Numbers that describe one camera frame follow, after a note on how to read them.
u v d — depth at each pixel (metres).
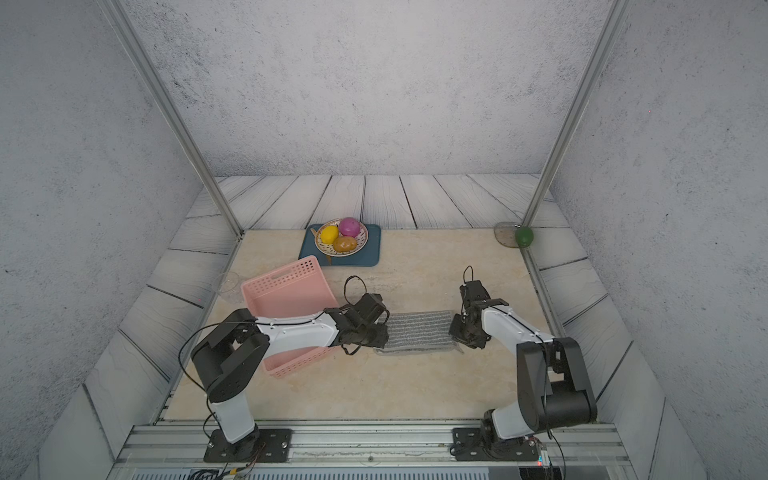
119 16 0.70
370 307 0.72
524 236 1.17
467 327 0.72
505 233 1.20
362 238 1.15
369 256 1.12
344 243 1.11
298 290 1.01
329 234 1.15
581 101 0.85
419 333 0.92
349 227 1.15
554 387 0.43
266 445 0.72
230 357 0.48
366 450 0.73
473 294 0.74
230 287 1.01
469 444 0.73
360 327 0.71
